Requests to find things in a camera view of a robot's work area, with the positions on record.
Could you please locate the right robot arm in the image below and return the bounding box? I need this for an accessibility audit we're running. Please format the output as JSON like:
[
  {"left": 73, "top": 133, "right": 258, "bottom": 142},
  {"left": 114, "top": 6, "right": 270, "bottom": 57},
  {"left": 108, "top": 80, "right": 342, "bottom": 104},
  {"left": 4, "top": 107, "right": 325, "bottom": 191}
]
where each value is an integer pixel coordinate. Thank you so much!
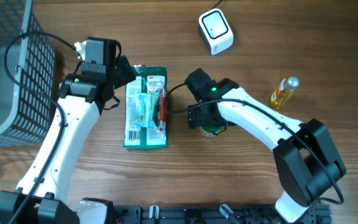
[{"left": 184, "top": 68, "right": 346, "bottom": 223}]

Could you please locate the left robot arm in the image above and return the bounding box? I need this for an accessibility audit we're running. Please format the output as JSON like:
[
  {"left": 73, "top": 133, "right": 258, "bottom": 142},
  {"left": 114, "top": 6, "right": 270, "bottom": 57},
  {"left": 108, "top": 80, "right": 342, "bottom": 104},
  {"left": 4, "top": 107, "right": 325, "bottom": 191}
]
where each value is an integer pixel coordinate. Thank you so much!
[{"left": 0, "top": 37, "right": 135, "bottom": 223}]

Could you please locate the white barcode scanner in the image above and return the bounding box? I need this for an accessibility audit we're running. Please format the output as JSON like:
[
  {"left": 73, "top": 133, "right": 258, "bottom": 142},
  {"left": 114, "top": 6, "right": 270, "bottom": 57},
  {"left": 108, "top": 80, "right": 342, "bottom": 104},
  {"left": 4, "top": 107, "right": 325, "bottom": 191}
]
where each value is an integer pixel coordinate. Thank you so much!
[{"left": 198, "top": 8, "right": 234, "bottom": 55}]

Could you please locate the yellow oil bottle silver cap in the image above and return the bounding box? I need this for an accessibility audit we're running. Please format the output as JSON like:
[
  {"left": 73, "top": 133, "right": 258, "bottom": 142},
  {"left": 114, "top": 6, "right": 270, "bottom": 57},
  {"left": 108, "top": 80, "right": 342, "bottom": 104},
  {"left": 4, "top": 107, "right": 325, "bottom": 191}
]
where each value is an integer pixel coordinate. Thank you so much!
[{"left": 270, "top": 77, "right": 300, "bottom": 110}]

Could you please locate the dark grey mesh basket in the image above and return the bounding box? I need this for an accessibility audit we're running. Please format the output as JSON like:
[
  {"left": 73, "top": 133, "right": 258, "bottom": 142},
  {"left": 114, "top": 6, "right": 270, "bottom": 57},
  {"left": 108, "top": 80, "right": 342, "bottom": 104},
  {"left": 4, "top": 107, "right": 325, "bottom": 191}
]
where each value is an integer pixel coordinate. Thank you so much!
[{"left": 0, "top": 1, "right": 56, "bottom": 147}]

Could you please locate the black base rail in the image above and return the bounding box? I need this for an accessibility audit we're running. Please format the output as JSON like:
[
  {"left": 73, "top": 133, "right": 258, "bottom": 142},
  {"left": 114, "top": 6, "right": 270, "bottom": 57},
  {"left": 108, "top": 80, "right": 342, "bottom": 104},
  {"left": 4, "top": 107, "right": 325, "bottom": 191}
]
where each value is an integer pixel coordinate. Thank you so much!
[{"left": 104, "top": 203, "right": 332, "bottom": 224}]

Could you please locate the red white tube packet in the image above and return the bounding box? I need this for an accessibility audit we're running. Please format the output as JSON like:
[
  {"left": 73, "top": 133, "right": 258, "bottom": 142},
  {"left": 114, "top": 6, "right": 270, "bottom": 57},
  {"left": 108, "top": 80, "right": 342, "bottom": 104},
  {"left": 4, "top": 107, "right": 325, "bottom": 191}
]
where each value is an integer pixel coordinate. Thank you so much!
[{"left": 159, "top": 87, "right": 167, "bottom": 131}]

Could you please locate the green lid white jar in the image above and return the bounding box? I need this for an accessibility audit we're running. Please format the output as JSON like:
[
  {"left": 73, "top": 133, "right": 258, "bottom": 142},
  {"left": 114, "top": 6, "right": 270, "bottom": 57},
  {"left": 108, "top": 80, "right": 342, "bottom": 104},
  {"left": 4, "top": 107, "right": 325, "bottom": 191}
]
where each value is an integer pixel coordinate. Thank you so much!
[{"left": 200, "top": 126, "right": 226, "bottom": 138}]

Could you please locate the green 3M gloves packet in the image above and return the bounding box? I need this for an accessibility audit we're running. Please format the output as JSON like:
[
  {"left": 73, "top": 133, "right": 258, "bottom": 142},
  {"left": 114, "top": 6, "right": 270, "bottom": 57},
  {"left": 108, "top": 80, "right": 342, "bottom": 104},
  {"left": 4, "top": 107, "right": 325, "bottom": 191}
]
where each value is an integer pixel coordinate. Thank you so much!
[{"left": 123, "top": 65, "right": 168, "bottom": 149}]

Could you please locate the black right camera cable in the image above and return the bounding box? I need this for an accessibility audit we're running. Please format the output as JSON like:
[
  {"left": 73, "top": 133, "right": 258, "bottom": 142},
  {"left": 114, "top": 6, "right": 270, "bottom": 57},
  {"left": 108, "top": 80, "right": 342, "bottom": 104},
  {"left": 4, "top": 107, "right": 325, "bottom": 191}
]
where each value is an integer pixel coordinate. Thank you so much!
[{"left": 162, "top": 82, "right": 344, "bottom": 205}]

